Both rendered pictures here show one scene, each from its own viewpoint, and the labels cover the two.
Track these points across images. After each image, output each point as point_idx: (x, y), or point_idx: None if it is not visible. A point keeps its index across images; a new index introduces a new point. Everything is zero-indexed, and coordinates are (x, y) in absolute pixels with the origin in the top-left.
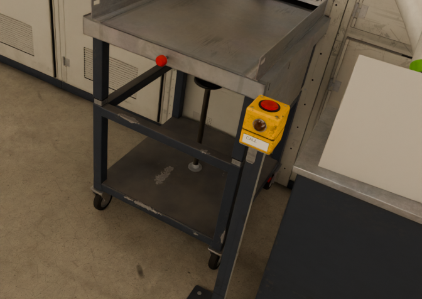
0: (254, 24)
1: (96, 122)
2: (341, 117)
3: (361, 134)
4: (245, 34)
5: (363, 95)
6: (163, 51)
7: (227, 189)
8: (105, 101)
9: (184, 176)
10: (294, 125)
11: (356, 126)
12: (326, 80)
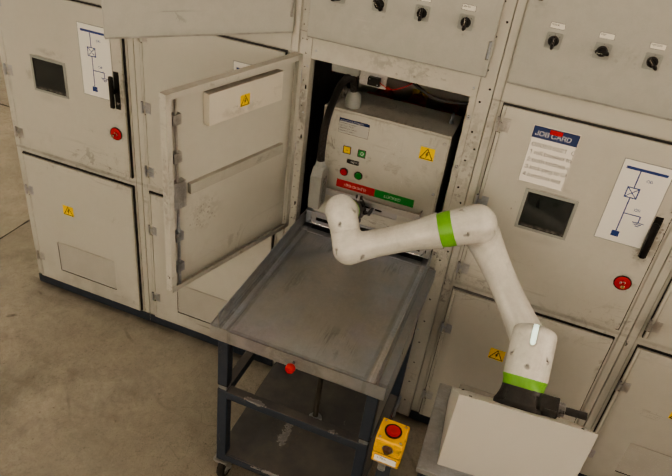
0: (365, 298)
1: (220, 403)
2: (451, 432)
3: (468, 444)
4: (359, 318)
5: (466, 419)
6: (290, 357)
7: (356, 463)
8: (229, 384)
9: (306, 431)
10: (411, 361)
11: (463, 438)
12: (438, 322)
